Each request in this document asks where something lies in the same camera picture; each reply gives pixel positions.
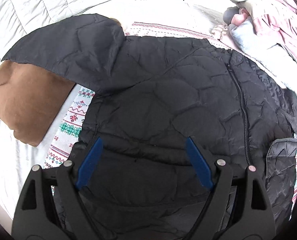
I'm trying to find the black quilted puffer jacket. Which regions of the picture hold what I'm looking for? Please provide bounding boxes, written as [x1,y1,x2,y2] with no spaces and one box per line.
[3,14,297,239]

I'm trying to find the patterned white red green blanket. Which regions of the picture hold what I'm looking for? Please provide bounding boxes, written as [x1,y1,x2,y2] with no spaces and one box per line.
[44,21,297,205]

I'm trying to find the light blue folded garment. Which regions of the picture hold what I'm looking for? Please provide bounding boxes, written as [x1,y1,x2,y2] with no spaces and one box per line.
[228,17,297,96]

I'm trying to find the grey pink plush toy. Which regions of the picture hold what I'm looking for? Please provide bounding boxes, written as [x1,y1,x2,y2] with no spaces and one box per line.
[223,7,249,26]

